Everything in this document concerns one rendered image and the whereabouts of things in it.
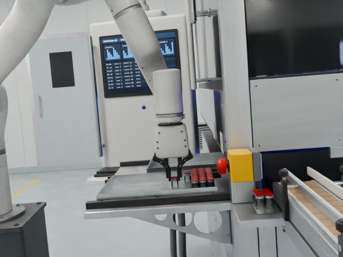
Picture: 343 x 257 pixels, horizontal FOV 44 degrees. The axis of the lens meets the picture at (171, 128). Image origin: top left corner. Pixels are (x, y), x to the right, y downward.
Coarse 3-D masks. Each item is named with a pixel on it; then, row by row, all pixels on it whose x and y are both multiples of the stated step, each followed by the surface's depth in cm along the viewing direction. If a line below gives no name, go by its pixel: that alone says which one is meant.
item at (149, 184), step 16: (112, 176) 143; (128, 176) 144; (144, 176) 144; (160, 176) 144; (112, 192) 134; (128, 192) 119; (144, 192) 119; (160, 192) 118; (176, 192) 118; (192, 192) 118; (208, 192) 118
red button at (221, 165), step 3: (219, 159) 104; (222, 159) 104; (225, 159) 104; (219, 162) 104; (222, 162) 103; (225, 162) 103; (219, 165) 103; (222, 165) 103; (225, 165) 103; (219, 168) 103; (222, 168) 103; (225, 168) 103; (219, 171) 104; (222, 171) 103; (225, 171) 103
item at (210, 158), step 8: (208, 152) 177; (216, 152) 177; (152, 160) 174; (168, 160) 178; (176, 160) 178; (192, 160) 178; (200, 160) 177; (208, 160) 177; (216, 160) 176; (152, 168) 152; (160, 168) 152; (176, 168) 152; (184, 168) 152; (192, 168) 152
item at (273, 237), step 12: (216, 216) 192; (216, 228) 201; (264, 228) 112; (276, 228) 112; (264, 240) 112; (276, 240) 113; (288, 240) 112; (216, 252) 219; (264, 252) 113; (276, 252) 113; (288, 252) 113
